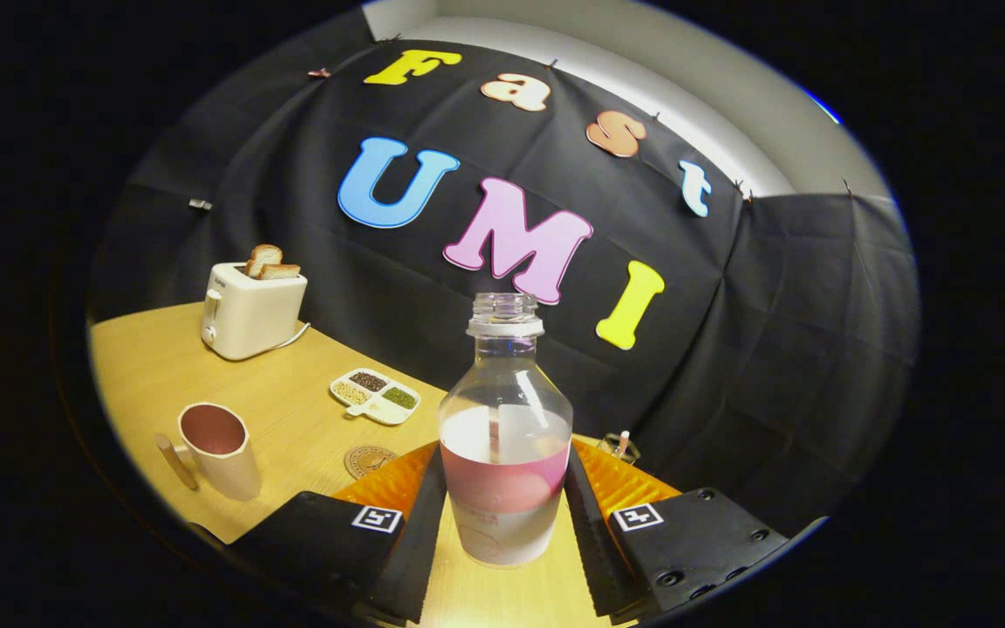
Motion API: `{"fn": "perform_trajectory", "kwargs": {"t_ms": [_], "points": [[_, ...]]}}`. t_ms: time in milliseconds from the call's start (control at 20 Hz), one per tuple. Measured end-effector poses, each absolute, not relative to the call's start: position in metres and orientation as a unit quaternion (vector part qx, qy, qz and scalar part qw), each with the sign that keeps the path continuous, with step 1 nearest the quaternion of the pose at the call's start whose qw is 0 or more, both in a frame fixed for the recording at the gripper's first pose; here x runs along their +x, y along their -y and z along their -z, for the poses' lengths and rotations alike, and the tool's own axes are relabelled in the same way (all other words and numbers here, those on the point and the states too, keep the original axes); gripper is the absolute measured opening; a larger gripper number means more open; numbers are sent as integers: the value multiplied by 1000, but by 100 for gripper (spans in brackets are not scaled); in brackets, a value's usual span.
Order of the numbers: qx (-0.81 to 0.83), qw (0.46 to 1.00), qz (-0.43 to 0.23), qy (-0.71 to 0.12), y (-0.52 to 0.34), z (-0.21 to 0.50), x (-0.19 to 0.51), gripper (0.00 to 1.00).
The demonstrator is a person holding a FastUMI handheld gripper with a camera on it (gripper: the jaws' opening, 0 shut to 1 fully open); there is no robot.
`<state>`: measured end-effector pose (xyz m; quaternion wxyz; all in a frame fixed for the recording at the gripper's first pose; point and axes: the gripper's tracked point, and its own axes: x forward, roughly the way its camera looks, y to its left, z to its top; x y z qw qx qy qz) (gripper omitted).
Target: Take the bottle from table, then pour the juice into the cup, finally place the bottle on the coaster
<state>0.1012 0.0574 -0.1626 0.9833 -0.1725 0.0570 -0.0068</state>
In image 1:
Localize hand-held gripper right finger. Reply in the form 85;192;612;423
564;436;791;622

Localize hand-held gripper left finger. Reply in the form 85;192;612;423
250;443;449;625

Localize clear plastic juice bottle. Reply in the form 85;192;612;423
438;293;574;569

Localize round wooden coaster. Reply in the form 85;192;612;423
345;446;400;481

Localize cream cup with wooden handle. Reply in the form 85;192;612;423
154;402;263;502

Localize white divided grain dish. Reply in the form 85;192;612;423
330;368;421;426

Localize black backdrop cloth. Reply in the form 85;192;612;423
88;9;920;533

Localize cream toaster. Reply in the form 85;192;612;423
201;262;309;361

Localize wooden table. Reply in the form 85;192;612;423
88;301;687;628

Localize metal wire holder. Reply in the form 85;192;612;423
597;430;641;465

